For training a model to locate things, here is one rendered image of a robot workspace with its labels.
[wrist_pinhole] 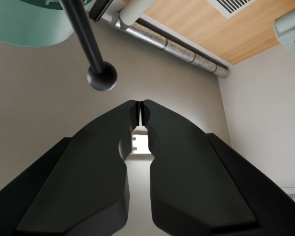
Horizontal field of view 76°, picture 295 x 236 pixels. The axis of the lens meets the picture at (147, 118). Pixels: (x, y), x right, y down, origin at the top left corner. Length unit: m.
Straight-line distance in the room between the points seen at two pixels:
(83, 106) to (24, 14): 1.44
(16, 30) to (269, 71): 3.20
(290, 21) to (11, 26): 2.17
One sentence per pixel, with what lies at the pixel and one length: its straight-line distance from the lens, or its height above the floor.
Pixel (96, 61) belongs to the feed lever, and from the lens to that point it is 0.20.
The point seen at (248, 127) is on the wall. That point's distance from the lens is 3.25.
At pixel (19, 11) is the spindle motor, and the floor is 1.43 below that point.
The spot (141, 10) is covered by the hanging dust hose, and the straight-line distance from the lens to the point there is 1.96.
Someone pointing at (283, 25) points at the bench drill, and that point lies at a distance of 2.27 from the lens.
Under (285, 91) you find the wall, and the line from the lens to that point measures 3.18.
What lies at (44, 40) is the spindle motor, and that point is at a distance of 0.30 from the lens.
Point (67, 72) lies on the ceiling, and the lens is 1.74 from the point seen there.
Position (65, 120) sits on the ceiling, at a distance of 1.59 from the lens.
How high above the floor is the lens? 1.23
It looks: 47 degrees up
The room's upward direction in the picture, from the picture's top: 112 degrees counter-clockwise
